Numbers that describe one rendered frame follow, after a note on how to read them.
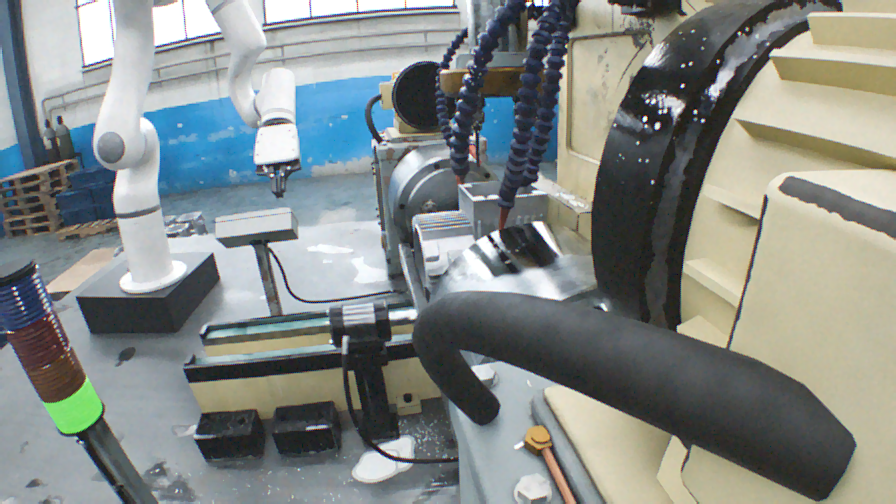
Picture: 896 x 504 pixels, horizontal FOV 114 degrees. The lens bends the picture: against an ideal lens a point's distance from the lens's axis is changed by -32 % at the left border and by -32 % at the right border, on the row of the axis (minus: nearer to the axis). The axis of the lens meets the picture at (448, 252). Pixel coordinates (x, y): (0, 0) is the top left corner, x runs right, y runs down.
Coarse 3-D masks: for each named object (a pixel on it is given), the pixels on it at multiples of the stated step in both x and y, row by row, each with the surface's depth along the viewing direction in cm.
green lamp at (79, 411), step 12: (84, 384) 35; (72, 396) 33; (84, 396) 35; (96, 396) 37; (48, 408) 32; (60, 408) 32; (72, 408) 33; (84, 408) 34; (96, 408) 36; (60, 420) 33; (72, 420) 33; (84, 420) 34; (72, 432) 34
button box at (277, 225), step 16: (288, 208) 85; (224, 224) 83; (240, 224) 83; (256, 224) 84; (272, 224) 84; (288, 224) 84; (224, 240) 83; (240, 240) 85; (272, 240) 88; (288, 240) 90
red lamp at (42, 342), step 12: (36, 324) 30; (48, 324) 31; (60, 324) 33; (12, 336) 28; (24, 336) 29; (36, 336) 30; (48, 336) 31; (60, 336) 33; (12, 348) 29; (24, 348) 29; (36, 348) 30; (48, 348) 31; (60, 348) 32; (24, 360) 29; (36, 360) 30; (48, 360) 31
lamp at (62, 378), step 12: (72, 348) 35; (60, 360) 32; (72, 360) 34; (36, 372) 30; (48, 372) 31; (60, 372) 32; (72, 372) 34; (84, 372) 36; (36, 384) 31; (48, 384) 31; (60, 384) 32; (72, 384) 33; (48, 396) 31; (60, 396) 32
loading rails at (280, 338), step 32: (256, 320) 75; (288, 320) 76; (320, 320) 76; (224, 352) 73; (256, 352) 67; (288, 352) 67; (320, 352) 66; (192, 384) 63; (224, 384) 64; (256, 384) 65; (288, 384) 66; (320, 384) 67; (352, 384) 69; (416, 384) 71
